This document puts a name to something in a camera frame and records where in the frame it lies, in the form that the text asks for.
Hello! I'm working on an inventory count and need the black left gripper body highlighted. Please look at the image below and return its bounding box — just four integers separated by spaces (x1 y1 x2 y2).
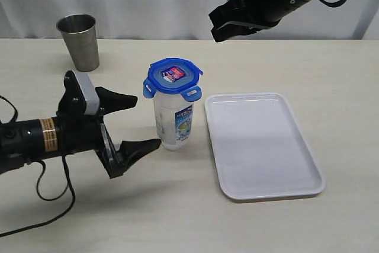
60 108 124 179

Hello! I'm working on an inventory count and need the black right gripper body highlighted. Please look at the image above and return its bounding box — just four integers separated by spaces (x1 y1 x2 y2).
224 0 285 31

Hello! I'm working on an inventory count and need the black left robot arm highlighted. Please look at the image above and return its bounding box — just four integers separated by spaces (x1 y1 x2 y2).
1 87 137 178

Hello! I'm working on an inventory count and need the white rectangular plastic tray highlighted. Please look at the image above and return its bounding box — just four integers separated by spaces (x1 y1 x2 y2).
204 92 326 202

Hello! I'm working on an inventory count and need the blue plastic container lid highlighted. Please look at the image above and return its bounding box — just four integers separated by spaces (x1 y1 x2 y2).
143 57 203 103

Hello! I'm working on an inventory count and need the clear plastic tall container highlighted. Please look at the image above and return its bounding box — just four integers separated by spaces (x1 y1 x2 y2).
153 91 194 151

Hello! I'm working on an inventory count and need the stainless steel cup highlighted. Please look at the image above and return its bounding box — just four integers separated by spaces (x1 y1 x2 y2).
56 14 100 72

